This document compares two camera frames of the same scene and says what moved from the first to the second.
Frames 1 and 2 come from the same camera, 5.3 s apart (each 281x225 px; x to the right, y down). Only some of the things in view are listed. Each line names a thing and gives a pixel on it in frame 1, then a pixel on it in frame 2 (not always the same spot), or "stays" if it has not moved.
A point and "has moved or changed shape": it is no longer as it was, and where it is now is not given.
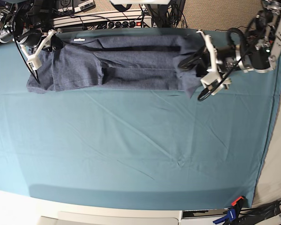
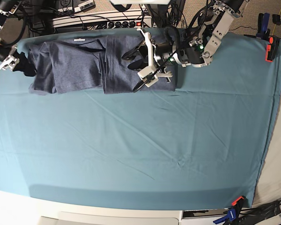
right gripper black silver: x=229 y=55 → x=160 y=56
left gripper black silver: x=32 y=39 → x=7 y=54
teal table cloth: x=145 y=148 stays
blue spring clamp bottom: x=231 y=216 stays
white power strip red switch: x=145 y=23 stays
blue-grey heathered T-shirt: x=141 y=62 has moved or changed shape
